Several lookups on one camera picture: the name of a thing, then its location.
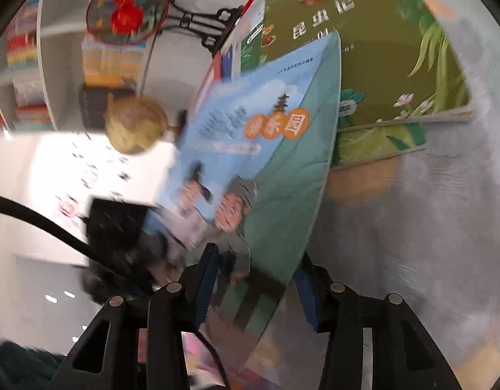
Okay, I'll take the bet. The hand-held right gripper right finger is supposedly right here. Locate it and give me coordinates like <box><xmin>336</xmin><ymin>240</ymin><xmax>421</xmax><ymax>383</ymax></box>
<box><xmin>294</xmin><ymin>253</ymin><xmax>462</xmax><ymax>390</ymax></box>

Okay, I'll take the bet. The round embroidered fan ornament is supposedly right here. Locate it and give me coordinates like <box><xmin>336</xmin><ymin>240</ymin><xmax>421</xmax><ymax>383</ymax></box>
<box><xmin>84</xmin><ymin>0</ymin><xmax>170</xmax><ymax>45</ymax></box>

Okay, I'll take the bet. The row of colourful books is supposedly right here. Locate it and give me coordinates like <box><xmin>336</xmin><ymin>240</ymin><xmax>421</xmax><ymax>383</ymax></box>
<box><xmin>5</xmin><ymin>0</ymin><xmax>52</xmax><ymax>131</ymax></box>

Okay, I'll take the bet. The yellow desk globe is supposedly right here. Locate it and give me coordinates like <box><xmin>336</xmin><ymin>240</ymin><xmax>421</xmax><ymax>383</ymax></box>
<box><xmin>105</xmin><ymin>95</ymin><xmax>190</xmax><ymax>156</ymax></box>

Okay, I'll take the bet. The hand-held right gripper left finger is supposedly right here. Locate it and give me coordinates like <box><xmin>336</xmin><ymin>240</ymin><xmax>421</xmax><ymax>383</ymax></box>
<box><xmin>51</xmin><ymin>243</ymin><xmax>220</xmax><ymax>390</ymax></box>

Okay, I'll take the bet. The row of dark brown books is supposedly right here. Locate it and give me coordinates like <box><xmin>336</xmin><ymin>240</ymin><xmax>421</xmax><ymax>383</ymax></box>
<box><xmin>76</xmin><ymin>82</ymin><xmax>114</xmax><ymax>131</ymax></box>

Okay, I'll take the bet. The olive green book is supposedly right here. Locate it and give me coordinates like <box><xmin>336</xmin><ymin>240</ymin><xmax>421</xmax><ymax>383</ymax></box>
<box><xmin>260</xmin><ymin>0</ymin><xmax>475</xmax><ymax>133</ymax></box>

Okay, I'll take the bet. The dark green beetle book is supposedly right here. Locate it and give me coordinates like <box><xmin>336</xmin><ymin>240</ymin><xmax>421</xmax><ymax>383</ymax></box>
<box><xmin>329</xmin><ymin>89</ymin><xmax>428</xmax><ymax>170</ymax></box>

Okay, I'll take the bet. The light blue illustrated book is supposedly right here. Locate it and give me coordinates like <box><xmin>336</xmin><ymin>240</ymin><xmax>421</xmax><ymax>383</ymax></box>
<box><xmin>146</xmin><ymin>30</ymin><xmax>343</xmax><ymax>372</ymax></box>

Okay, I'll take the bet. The wall sticker set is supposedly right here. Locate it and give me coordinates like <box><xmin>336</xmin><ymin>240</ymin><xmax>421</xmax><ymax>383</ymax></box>
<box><xmin>55</xmin><ymin>138</ymin><xmax>133</xmax><ymax>224</ymax></box>

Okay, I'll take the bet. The black cable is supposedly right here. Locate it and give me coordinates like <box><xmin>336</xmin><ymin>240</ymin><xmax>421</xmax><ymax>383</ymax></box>
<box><xmin>0</xmin><ymin>193</ymin><xmax>232</xmax><ymax>390</ymax></box>

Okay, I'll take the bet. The white bookcase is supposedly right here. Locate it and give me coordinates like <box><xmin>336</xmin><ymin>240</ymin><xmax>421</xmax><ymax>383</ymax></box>
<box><xmin>0</xmin><ymin>0</ymin><xmax>187</xmax><ymax>133</ymax></box>

